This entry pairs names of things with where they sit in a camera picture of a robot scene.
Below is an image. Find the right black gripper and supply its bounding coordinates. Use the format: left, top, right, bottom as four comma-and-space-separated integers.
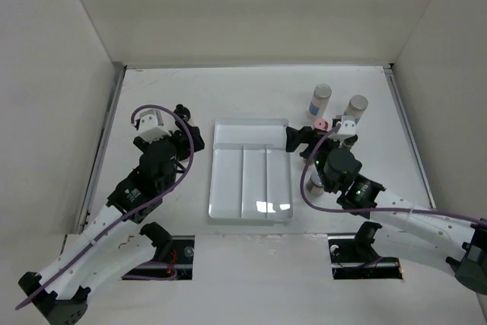
286, 126, 345, 193

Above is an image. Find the pink cap spice bottle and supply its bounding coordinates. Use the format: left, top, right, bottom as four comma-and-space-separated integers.
313, 118, 329, 132

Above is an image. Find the black cap white spice bottle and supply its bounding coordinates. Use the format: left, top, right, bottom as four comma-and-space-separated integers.
174, 104, 192, 123

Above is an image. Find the blue label silver lid jar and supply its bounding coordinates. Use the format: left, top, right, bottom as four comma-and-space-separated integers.
307, 84, 332, 120

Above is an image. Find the red label silver lid jar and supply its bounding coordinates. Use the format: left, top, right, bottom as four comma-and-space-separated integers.
306, 170, 324, 196

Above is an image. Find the small dark slim bottle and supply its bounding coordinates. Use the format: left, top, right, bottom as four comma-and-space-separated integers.
341, 135, 358, 150

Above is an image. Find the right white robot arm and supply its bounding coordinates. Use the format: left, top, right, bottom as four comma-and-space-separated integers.
285, 122, 486, 295

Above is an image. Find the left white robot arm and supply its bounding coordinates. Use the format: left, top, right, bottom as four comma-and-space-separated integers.
18, 123, 205, 324

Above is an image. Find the white divided organizer tray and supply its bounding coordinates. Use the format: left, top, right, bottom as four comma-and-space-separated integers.
208, 118, 293, 225

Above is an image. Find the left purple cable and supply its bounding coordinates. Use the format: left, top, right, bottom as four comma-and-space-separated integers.
14, 104, 196, 311

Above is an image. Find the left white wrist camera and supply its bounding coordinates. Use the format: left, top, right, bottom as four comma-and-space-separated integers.
135, 108, 170, 146

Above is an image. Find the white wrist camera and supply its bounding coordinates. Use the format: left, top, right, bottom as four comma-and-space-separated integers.
135, 108, 170, 146
333, 115, 357, 140

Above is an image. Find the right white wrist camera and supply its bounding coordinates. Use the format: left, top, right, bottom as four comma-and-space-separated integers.
333, 115, 357, 140

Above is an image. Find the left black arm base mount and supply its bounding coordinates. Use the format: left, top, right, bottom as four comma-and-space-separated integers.
139, 222, 173, 263

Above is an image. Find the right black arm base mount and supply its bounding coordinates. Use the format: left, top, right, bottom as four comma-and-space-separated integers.
341, 221, 382, 265

